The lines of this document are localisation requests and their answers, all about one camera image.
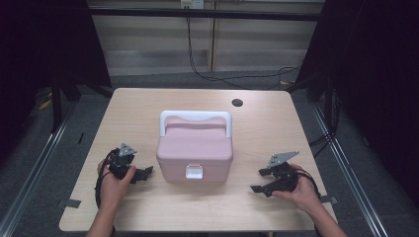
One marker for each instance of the pink plastic storage box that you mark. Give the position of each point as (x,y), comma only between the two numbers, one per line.
(194,151)

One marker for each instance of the grey tape piece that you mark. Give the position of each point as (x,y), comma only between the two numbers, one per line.
(69,203)
(329,199)

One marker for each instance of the black metal stand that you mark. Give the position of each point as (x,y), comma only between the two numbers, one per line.
(330,108)

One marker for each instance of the white wall power outlet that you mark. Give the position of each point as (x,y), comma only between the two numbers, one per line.
(192,3)

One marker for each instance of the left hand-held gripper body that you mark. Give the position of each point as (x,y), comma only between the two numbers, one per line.
(120,163)

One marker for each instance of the metal floor rail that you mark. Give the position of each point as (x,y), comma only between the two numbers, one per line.
(346,171)
(33,174)

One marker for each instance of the person's left hand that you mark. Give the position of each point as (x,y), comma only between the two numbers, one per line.
(113,191)

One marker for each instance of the person's right hand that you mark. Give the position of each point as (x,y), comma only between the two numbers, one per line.
(303,194)

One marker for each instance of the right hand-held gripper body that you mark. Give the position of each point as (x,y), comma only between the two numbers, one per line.
(283,179)

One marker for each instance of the dark curtain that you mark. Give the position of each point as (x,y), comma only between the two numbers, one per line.
(378,82)
(42,49)

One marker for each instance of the black horizontal bar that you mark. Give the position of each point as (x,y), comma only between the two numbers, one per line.
(204,14)

